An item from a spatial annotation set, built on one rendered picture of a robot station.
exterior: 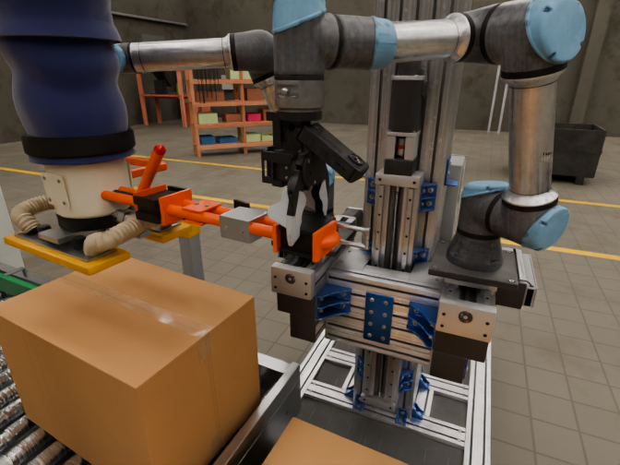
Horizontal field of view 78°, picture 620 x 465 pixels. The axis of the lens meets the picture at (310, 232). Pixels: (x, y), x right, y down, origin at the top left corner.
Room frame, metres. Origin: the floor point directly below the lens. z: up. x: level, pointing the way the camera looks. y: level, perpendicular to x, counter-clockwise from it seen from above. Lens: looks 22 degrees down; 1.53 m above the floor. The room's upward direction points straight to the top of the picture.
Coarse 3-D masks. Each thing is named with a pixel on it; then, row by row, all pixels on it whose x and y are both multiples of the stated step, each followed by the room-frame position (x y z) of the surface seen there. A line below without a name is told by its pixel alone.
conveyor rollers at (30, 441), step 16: (0, 352) 1.21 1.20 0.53; (0, 368) 1.13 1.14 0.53; (0, 384) 1.05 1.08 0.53; (272, 384) 1.03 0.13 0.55; (0, 400) 0.97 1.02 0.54; (16, 400) 0.96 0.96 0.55; (0, 416) 0.90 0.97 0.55; (16, 416) 0.92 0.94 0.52; (0, 432) 0.84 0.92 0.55; (16, 432) 0.85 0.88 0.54; (0, 448) 0.80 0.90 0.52; (16, 448) 0.78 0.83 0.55; (32, 448) 0.80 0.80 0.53; (48, 448) 0.78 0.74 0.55; (64, 448) 0.79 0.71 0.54; (224, 448) 0.78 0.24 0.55; (16, 464) 0.76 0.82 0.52; (32, 464) 0.73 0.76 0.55; (48, 464) 0.75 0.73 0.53; (64, 464) 0.74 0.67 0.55; (80, 464) 0.74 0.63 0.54
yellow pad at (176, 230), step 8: (176, 224) 0.94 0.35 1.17; (184, 224) 0.95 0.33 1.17; (152, 232) 0.89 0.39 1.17; (160, 232) 0.89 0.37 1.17; (168, 232) 0.89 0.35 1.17; (176, 232) 0.90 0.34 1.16; (184, 232) 0.92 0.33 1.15; (152, 240) 0.88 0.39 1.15; (160, 240) 0.87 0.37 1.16; (168, 240) 0.88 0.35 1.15
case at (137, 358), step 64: (0, 320) 0.86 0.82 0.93; (64, 320) 0.83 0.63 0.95; (128, 320) 0.83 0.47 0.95; (192, 320) 0.83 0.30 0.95; (64, 384) 0.74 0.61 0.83; (128, 384) 0.61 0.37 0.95; (192, 384) 0.72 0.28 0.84; (256, 384) 0.94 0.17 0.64; (128, 448) 0.64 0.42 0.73; (192, 448) 0.70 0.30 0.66
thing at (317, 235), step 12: (312, 216) 0.64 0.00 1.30; (276, 228) 0.59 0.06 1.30; (300, 228) 0.58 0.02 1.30; (312, 228) 0.58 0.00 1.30; (324, 228) 0.58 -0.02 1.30; (336, 228) 0.62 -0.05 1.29; (276, 240) 0.59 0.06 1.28; (300, 240) 0.58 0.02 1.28; (312, 240) 0.57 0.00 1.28; (276, 252) 0.59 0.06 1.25; (288, 252) 0.59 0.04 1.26; (300, 252) 0.58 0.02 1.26; (312, 252) 0.57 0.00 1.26; (324, 252) 0.58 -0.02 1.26
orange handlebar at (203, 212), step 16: (128, 160) 1.22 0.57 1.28; (144, 160) 1.19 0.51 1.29; (112, 192) 0.83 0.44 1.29; (176, 208) 0.73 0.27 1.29; (192, 208) 0.71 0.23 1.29; (208, 208) 0.71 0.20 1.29; (224, 208) 0.73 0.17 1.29; (256, 224) 0.64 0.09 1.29; (272, 224) 0.66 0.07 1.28; (336, 240) 0.58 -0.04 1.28
